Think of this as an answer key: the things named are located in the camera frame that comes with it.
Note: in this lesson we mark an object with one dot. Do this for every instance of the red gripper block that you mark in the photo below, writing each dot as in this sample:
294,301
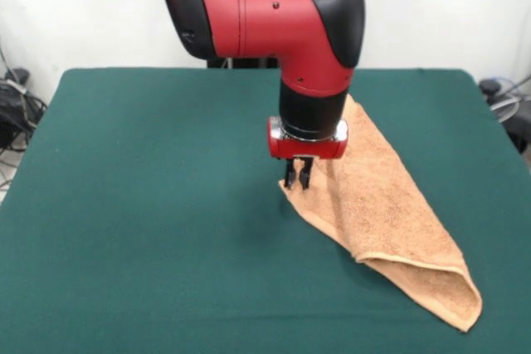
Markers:
307,148

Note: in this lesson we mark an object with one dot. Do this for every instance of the tan terry towel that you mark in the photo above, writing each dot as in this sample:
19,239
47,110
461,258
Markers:
394,225

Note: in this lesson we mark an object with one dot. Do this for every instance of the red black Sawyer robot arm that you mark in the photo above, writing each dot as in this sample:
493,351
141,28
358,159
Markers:
265,14

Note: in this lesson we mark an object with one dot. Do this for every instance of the dark green table cloth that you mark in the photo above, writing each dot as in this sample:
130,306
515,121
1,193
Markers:
124,246

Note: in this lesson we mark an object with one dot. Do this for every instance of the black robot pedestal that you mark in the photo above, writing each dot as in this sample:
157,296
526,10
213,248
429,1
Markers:
245,61

